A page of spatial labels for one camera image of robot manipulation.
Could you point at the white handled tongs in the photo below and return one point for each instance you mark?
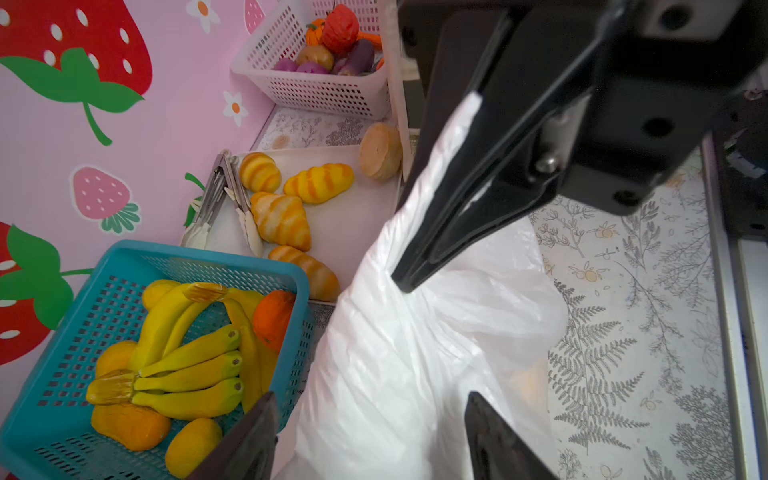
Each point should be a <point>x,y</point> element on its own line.
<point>236,191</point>

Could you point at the red tomato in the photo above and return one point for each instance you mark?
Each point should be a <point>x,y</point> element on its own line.
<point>340,31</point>

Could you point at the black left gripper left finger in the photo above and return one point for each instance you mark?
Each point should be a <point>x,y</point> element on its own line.
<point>248,449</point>

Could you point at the small striped bread loaf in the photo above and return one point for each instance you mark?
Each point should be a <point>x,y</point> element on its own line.
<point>323,283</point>

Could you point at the white plastic basket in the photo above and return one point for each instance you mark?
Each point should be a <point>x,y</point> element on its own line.
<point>282,35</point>

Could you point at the yellow banana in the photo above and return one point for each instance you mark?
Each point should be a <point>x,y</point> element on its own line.
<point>208,377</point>

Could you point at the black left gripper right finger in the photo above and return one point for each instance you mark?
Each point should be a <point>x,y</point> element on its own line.
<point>497,452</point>

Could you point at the yellow striped bread roll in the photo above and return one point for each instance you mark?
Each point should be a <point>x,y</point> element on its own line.
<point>320,184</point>

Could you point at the purple onion back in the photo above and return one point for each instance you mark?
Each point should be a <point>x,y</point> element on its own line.
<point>286,65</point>

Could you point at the purple onion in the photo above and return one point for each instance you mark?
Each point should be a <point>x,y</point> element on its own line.
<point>310,67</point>
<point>286,65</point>

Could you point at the purple onion front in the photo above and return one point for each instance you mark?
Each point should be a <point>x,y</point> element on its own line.
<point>310,67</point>

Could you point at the large tan bread loaf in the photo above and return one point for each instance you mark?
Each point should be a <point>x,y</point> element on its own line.
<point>381,152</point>

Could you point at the long striped bread loaf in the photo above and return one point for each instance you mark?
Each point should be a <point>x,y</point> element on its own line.
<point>281,220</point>

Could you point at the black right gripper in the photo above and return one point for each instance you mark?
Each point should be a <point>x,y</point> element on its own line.
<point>598,101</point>

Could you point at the white plastic tray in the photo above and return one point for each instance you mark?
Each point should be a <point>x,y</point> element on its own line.
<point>345,227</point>

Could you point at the purple eggplant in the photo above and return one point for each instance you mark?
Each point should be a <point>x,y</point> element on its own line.
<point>359,61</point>

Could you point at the orange carrot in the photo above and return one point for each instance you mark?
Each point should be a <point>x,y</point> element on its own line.
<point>373,38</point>

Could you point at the metal tongs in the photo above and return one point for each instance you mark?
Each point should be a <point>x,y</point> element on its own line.
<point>195,235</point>

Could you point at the small orange tangerine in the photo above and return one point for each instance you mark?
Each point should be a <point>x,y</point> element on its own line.
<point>272,317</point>

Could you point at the teal plastic basket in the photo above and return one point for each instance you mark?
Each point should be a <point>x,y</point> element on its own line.
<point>48,432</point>

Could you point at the small striped bread roll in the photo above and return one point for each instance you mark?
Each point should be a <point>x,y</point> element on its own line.
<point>259,173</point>

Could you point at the brown potato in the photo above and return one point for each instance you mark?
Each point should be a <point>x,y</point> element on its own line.
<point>316,55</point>

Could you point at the white plastic bag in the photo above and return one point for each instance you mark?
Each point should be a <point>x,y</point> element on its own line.
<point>393,371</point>

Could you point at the yellow lemon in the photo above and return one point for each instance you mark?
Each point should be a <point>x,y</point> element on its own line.
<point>191,446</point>

